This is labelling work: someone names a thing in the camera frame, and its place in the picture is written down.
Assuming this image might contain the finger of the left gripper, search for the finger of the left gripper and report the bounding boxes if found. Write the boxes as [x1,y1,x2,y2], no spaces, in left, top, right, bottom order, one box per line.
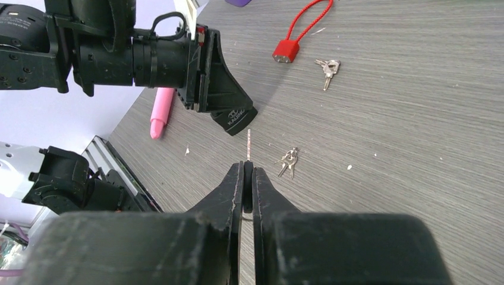
[204,29,253,113]

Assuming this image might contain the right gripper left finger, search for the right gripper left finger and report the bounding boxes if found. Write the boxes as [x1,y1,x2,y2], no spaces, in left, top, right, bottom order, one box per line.
[18,162,245,285]

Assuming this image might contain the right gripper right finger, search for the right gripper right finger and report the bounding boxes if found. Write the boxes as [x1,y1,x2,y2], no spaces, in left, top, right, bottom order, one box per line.
[251,167,452,284]

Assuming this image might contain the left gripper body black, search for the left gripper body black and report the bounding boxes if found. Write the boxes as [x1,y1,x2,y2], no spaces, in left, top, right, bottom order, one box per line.
[177,24,217,112]

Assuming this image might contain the small silver key bunch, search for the small silver key bunch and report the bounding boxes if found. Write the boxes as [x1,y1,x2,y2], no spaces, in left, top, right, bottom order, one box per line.
[314,59,341,91]

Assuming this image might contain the black Kaijing padlock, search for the black Kaijing padlock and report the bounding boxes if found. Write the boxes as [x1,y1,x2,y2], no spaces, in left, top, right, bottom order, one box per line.
[210,107,258,136]

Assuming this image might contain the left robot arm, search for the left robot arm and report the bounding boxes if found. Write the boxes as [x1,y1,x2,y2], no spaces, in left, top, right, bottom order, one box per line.
[1,1,257,214]

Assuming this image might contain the pink marker pen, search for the pink marker pen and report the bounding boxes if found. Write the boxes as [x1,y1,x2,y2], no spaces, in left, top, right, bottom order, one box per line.
[150,88,175,139]

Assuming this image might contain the small silver keys on table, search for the small silver keys on table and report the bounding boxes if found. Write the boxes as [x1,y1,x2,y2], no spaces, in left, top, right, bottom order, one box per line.
[275,147,299,179]

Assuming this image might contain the purple plastic cone block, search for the purple plastic cone block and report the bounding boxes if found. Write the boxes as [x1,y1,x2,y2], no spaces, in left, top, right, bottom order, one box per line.
[225,0,251,8]

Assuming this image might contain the red cable padlock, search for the red cable padlock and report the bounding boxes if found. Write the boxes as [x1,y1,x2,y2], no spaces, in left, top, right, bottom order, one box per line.
[272,0,334,64]

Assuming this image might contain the aluminium frame rail front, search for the aluminium frame rail front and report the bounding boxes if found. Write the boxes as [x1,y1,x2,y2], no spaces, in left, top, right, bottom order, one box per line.
[81,136,128,179]

